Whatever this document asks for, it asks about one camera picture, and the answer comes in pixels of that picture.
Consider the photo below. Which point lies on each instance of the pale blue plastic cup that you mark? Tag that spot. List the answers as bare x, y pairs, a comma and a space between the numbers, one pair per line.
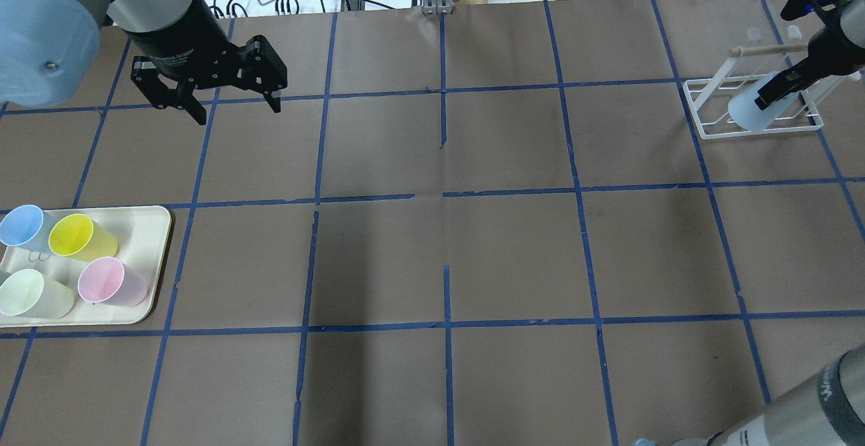
744, 111

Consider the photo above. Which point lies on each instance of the yellow plastic cup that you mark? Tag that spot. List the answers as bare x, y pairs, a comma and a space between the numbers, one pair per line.
79, 237

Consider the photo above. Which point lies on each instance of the pink plastic cup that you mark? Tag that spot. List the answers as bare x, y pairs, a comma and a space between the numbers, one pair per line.
109, 281

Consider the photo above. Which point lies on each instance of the pale green plastic cup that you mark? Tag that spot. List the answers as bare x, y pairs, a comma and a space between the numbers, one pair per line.
28, 293

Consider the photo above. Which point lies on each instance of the white wire cup rack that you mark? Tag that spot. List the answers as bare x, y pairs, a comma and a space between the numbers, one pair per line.
725, 105

